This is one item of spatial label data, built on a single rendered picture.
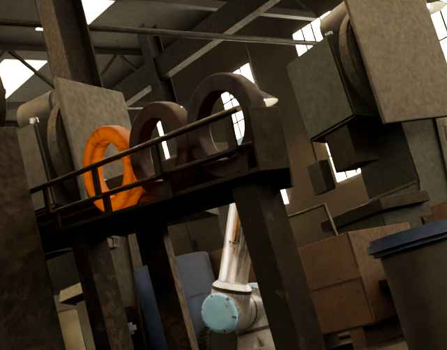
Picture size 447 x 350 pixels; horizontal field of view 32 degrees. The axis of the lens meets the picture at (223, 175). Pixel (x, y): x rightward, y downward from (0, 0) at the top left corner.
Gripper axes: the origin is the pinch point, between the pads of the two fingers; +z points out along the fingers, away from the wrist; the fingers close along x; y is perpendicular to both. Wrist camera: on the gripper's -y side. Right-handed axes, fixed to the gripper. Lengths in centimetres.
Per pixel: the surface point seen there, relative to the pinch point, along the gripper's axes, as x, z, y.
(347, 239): 6, -48, 155
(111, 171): 221, -154, 129
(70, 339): -2.6, 30.9, -10.1
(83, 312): 8.3, 17.3, 0.1
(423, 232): -138, 17, 26
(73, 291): 7.5, 9.7, -5.5
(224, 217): 259, -161, 271
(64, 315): -2.5, 22.5, -13.5
